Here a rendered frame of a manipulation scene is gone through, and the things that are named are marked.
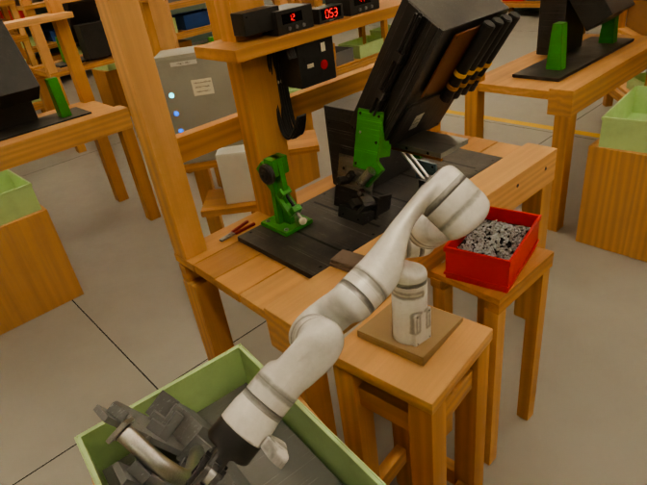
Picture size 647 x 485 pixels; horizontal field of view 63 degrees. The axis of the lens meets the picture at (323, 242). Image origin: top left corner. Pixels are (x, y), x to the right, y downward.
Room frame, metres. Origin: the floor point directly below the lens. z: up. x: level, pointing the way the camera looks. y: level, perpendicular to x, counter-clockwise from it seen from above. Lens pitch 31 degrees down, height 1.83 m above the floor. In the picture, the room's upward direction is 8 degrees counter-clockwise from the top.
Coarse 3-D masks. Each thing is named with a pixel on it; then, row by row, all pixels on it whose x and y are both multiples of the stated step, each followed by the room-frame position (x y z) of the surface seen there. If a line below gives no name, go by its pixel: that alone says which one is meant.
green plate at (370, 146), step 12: (360, 108) 1.82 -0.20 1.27; (360, 120) 1.81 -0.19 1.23; (372, 120) 1.77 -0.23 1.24; (372, 132) 1.75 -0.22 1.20; (360, 144) 1.78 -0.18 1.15; (372, 144) 1.74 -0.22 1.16; (384, 144) 1.76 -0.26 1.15; (360, 156) 1.77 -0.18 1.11; (372, 156) 1.73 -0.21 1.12; (384, 156) 1.75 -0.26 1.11
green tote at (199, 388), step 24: (216, 360) 0.98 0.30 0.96; (240, 360) 1.02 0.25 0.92; (168, 384) 0.92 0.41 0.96; (192, 384) 0.94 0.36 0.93; (216, 384) 0.97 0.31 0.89; (240, 384) 1.01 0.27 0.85; (144, 408) 0.88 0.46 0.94; (192, 408) 0.93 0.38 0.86; (96, 432) 0.82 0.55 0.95; (312, 432) 0.77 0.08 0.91; (96, 456) 0.81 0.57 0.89; (120, 456) 0.83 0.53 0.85; (336, 456) 0.70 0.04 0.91; (96, 480) 0.69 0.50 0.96; (360, 480) 0.64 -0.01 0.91
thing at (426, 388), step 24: (456, 336) 1.07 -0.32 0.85; (480, 336) 1.05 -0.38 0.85; (360, 360) 1.03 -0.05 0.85; (384, 360) 1.01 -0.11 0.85; (408, 360) 1.00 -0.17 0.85; (432, 360) 0.99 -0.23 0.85; (456, 360) 0.98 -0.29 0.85; (384, 384) 0.94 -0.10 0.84; (408, 384) 0.92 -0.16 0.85; (432, 384) 0.91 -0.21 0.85; (456, 384) 0.93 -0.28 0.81; (432, 408) 0.85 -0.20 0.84
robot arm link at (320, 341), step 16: (320, 320) 0.60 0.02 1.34; (304, 336) 0.58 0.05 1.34; (320, 336) 0.58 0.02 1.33; (336, 336) 0.58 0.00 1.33; (288, 352) 0.57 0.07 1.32; (304, 352) 0.57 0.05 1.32; (320, 352) 0.57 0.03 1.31; (336, 352) 0.57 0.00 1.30; (272, 368) 0.57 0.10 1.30; (288, 368) 0.56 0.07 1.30; (304, 368) 0.56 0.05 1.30; (320, 368) 0.56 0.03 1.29; (256, 384) 0.56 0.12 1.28; (272, 384) 0.55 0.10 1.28; (288, 384) 0.55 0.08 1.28; (304, 384) 0.55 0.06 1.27; (272, 400) 0.53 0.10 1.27; (288, 400) 0.54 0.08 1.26
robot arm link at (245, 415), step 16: (240, 400) 0.54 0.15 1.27; (256, 400) 0.53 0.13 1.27; (224, 416) 0.53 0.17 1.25; (240, 416) 0.52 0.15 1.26; (256, 416) 0.52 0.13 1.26; (272, 416) 0.52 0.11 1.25; (240, 432) 0.50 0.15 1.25; (256, 432) 0.51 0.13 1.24; (272, 432) 0.52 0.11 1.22; (272, 448) 0.49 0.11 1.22
